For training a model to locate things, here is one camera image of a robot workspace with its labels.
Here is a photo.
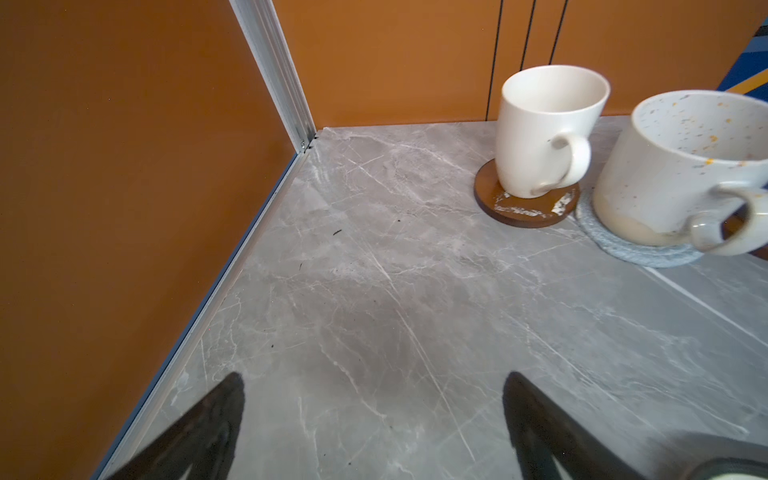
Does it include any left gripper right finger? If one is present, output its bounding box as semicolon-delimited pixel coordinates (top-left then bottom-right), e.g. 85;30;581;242
502;372;642;479

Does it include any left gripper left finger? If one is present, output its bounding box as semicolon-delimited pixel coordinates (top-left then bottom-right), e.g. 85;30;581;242
111;372;245;479

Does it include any light blue rope coaster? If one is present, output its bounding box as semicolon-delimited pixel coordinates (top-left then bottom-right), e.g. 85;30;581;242
575;187;703;268

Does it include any dark glossy wooden coaster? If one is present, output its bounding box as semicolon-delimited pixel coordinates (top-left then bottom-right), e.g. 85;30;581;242
474;159;581;229

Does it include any light wooden round coaster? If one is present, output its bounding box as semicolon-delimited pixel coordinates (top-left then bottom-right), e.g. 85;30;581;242
721;204;767;261

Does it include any white mug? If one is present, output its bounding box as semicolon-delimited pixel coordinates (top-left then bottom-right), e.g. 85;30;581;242
495;65;611;198
593;90;767;256

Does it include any strawberry print white tray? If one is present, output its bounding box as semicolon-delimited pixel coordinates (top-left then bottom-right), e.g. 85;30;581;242
685;458;768;480

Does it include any left aluminium corner post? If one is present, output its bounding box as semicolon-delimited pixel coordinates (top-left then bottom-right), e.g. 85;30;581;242
230;0;316;154

